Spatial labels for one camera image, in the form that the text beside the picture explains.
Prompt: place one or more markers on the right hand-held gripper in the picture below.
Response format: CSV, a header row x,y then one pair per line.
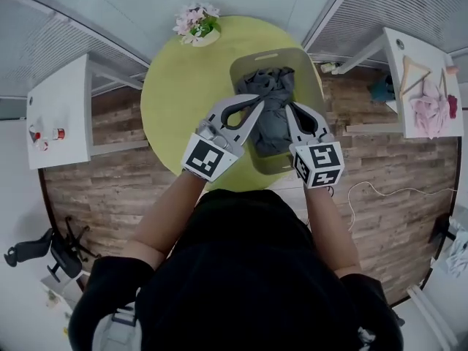
x,y
321,159

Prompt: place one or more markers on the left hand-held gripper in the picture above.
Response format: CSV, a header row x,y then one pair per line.
x,y
208,157

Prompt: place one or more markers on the grey clothes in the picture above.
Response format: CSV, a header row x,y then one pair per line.
x,y
270,123

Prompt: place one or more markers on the grey plastic basket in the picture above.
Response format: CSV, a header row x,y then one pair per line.
x,y
311,71

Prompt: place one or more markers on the person's right forearm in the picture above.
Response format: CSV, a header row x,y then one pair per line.
x,y
332,232

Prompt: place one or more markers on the person's left forearm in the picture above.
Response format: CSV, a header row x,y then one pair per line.
x,y
168,218

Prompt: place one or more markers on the wooden clothes hanger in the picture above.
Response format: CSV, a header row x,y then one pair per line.
x,y
443,80
406,72

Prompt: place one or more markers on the round yellow-green table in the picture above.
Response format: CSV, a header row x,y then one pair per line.
x,y
183,97

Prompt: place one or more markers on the white power strip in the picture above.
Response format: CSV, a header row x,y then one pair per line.
x,y
332,67

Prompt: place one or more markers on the teal bag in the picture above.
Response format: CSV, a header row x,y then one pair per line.
x,y
382,90

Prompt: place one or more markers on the pink flowers in pot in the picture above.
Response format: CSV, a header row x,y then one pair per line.
x,y
195,22

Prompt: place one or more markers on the white side table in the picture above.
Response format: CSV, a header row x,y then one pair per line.
x,y
66,101
413,68

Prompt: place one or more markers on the pink garment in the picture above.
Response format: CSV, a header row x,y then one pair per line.
x,y
429,113

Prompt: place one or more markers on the dark red cloth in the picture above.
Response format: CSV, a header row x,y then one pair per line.
x,y
452,106

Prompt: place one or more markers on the person's black clothing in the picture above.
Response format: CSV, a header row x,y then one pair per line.
x,y
237,276

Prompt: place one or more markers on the red can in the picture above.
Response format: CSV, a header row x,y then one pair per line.
x,y
59,134

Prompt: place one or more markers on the white crumpled cloth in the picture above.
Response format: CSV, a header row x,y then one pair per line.
x,y
457,254

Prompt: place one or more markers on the grey packet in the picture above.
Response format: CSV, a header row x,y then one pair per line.
x,y
33,130

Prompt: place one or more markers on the black office chair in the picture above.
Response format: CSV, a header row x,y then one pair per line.
x,y
62,262

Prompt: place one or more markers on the white rail frame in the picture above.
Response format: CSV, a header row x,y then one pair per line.
x,y
431,313

